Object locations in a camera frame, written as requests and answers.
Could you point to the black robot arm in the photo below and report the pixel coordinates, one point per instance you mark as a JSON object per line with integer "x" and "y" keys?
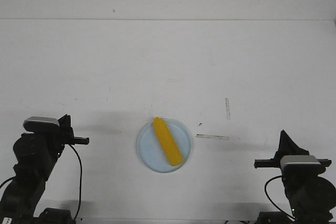
{"x": 311, "y": 197}
{"x": 37, "y": 152}

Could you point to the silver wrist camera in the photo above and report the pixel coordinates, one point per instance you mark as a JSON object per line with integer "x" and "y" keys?
{"x": 298, "y": 160}
{"x": 41, "y": 124}

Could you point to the yellow corn cob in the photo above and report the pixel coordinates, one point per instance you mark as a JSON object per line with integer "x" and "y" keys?
{"x": 167, "y": 142}

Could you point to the light blue round plate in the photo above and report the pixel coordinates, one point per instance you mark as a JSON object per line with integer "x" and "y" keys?
{"x": 150, "y": 152}

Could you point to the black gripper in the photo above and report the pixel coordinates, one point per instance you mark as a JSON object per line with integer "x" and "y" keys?
{"x": 288, "y": 147}
{"x": 66, "y": 135}

